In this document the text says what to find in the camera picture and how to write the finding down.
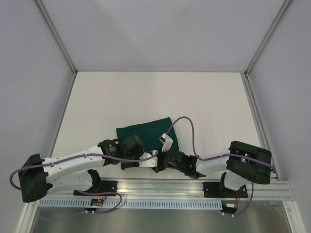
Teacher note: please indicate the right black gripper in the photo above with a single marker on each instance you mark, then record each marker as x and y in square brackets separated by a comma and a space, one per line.
[161, 160]

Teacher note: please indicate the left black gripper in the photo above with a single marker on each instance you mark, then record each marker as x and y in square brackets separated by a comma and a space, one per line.
[140, 153]

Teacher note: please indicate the green surgical cloth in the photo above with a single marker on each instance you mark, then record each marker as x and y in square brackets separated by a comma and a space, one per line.
[150, 133]

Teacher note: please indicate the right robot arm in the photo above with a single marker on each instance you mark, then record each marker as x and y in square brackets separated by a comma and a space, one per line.
[241, 164]

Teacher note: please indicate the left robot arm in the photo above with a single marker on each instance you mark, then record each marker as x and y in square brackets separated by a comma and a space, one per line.
[77, 172]

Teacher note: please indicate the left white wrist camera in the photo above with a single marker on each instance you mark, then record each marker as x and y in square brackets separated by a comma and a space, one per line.
[149, 159]

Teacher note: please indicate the aluminium front rail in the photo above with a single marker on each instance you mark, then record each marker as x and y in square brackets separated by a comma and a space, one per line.
[181, 189]

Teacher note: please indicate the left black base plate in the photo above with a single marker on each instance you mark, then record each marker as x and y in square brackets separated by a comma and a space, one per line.
[107, 188]

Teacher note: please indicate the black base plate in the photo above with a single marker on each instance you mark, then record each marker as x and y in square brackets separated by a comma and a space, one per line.
[217, 190]
[107, 188]

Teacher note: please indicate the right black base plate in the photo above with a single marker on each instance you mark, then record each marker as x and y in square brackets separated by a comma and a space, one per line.
[217, 190]

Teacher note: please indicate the grey slotted cable duct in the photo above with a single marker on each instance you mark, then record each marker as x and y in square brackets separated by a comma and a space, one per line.
[132, 203]

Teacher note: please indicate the left aluminium frame post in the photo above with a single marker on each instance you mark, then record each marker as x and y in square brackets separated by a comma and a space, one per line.
[56, 36]

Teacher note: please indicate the aluminium frame post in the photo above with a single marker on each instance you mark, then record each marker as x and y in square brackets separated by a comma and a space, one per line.
[268, 36]
[56, 36]

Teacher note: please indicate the right aluminium frame post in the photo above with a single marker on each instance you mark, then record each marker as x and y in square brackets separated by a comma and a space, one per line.
[268, 36]

